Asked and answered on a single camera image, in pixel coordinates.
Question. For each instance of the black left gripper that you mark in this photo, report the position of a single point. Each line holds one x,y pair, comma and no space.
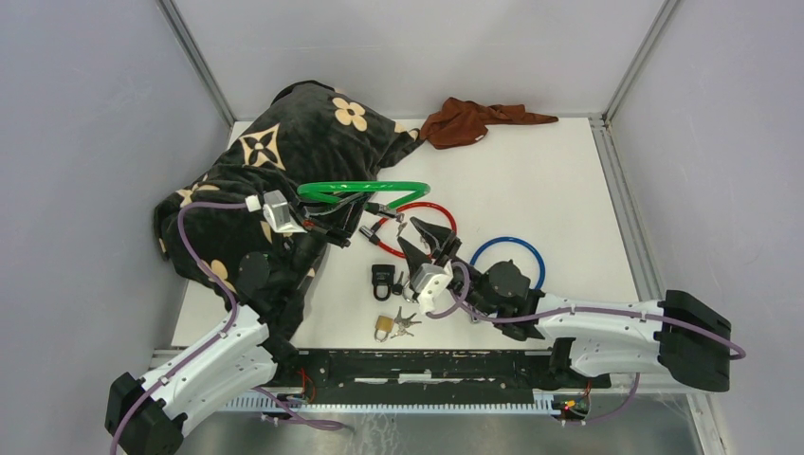
340,221

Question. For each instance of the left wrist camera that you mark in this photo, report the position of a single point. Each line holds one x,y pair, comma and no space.
279,214

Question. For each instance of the white slotted cable duct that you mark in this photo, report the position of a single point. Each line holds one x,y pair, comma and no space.
252,401

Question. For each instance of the blue cable lock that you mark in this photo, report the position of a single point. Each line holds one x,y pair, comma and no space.
517,241

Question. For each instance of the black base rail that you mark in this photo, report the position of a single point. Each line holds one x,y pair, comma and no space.
394,377

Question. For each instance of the brown crumpled cloth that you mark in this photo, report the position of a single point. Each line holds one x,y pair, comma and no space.
464,122

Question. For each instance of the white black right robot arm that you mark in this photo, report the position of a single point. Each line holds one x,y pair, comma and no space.
678,334

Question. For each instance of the small padlock keys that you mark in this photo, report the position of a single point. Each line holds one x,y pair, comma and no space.
403,324

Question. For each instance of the black floral patterned blanket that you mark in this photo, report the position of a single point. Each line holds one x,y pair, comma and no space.
310,133

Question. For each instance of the green cable lock keys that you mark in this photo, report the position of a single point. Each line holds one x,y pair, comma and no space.
400,219

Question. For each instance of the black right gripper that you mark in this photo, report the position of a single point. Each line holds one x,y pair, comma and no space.
441,240

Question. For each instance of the black padlock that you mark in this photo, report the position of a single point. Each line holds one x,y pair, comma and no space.
382,279

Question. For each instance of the small brass padlock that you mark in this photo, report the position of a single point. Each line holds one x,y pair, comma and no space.
383,328

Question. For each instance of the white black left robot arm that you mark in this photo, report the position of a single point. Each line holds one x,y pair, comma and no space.
259,253

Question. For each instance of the green cable lock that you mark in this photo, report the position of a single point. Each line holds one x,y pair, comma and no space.
330,192

